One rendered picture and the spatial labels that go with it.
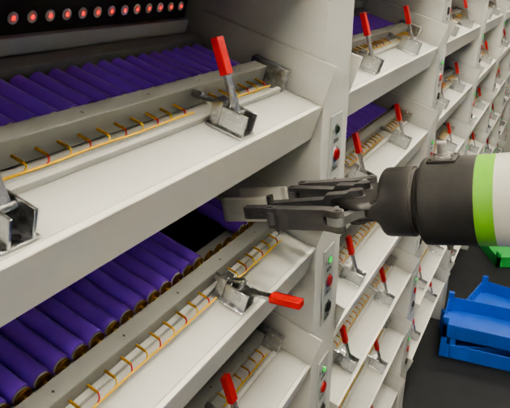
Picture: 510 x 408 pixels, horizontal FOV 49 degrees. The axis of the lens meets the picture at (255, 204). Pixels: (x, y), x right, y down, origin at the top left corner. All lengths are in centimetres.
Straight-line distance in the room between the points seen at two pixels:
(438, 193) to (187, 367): 29
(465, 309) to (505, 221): 177
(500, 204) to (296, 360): 42
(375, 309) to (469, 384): 83
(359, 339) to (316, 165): 60
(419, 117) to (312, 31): 74
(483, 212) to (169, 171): 29
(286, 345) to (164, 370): 35
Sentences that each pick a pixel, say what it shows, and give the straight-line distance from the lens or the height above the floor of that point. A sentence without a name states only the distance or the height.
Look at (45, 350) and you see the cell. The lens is 51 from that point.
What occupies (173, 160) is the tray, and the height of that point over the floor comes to 113.
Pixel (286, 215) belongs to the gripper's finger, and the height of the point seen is 103.
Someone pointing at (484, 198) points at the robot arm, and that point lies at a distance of 56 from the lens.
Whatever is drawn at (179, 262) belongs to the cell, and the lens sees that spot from 62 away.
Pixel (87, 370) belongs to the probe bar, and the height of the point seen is 97.
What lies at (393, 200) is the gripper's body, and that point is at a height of 106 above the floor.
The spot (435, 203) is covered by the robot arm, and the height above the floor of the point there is 106.
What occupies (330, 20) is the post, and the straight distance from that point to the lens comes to 70.
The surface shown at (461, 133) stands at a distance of 211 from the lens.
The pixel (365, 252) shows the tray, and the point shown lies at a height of 75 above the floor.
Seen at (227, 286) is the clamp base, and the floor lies 96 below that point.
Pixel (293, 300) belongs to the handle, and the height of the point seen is 96.
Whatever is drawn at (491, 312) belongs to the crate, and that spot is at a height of 10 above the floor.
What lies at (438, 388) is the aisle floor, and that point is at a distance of 207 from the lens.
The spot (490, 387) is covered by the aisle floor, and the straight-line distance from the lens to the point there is 213.
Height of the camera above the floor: 127
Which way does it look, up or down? 22 degrees down
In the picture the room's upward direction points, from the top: straight up
